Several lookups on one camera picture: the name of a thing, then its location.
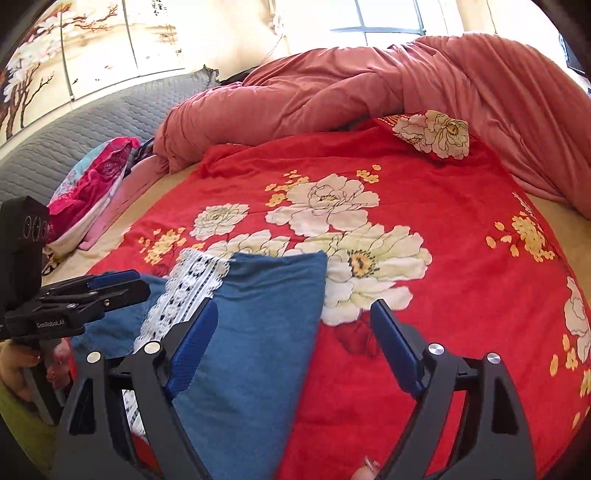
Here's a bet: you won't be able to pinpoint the blue denim lace-trimmed pants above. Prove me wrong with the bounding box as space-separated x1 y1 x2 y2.
71 249 328 479

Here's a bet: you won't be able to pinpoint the person's left hand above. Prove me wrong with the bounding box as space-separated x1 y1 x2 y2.
1 339 71 402

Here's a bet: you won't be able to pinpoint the person's right hand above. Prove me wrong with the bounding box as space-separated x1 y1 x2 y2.
351 456 381 480

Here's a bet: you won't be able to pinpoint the beige bed sheet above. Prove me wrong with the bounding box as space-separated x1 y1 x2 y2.
42 165 197 286

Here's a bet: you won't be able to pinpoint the pink floral pillow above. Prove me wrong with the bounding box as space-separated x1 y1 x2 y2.
45 137 140 258

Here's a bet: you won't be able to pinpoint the light pink folded cloth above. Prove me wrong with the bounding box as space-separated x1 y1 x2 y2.
78 155 168 251

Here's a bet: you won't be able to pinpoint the grey quilted headboard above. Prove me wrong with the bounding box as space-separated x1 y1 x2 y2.
0 66 219 204

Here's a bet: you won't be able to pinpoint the red floral blanket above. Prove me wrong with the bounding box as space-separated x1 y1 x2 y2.
93 118 590 479

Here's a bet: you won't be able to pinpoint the salmon pink duvet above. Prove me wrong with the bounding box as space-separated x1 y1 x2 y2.
153 34 590 215

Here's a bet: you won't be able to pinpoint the black camera mount box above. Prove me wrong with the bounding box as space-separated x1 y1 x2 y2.
1 196 49 312

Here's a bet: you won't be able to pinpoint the flowering branch wall painting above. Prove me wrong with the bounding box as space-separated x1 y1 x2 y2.
1 0 182 142

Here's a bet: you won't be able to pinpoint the window with dark frame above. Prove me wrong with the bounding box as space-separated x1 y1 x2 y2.
328 0 426 46

